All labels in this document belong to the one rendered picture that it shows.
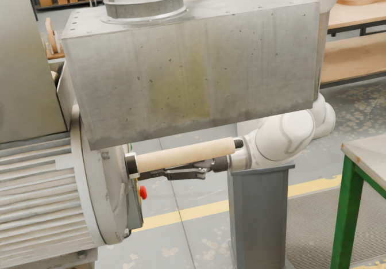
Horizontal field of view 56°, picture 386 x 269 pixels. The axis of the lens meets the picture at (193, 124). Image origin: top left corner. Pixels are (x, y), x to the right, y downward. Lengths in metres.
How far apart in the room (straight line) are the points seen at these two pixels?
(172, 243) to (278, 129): 1.55
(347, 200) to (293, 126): 0.67
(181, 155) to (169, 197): 1.90
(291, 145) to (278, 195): 0.90
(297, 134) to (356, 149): 0.54
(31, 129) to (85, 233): 0.18
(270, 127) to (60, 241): 0.47
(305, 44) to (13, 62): 0.37
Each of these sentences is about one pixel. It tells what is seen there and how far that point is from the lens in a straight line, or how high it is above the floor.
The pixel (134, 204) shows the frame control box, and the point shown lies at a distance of 0.97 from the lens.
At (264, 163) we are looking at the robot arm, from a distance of 0.96.
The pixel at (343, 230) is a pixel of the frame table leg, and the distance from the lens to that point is 1.51.
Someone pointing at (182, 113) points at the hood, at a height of 1.41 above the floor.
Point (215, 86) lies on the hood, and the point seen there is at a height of 1.44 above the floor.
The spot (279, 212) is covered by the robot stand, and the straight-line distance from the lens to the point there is 1.76.
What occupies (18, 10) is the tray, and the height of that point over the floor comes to 1.55.
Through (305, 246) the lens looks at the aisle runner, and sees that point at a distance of 2.22.
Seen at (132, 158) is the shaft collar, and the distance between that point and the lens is 0.65.
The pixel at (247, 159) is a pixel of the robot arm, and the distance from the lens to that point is 0.95.
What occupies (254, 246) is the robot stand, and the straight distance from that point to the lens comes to 1.88.
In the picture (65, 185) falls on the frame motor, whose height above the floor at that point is 1.31.
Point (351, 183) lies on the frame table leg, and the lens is 1.37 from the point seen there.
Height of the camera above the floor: 1.62
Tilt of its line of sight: 29 degrees down
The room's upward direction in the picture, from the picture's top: 6 degrees counter-clockwise
